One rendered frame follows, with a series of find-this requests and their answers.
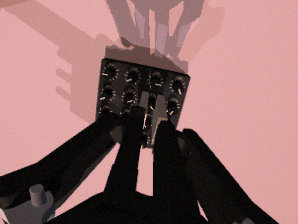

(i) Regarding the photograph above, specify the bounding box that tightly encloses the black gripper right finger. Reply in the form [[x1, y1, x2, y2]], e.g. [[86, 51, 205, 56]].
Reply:
[[151, 95, 279, 224]]

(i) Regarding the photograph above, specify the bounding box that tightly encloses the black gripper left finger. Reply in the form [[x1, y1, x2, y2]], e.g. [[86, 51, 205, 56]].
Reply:
[[0, 91, 149, 224]]

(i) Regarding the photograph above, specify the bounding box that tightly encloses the black knob box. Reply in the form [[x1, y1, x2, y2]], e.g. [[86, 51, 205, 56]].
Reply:
[[95, 58, 191, 149]]

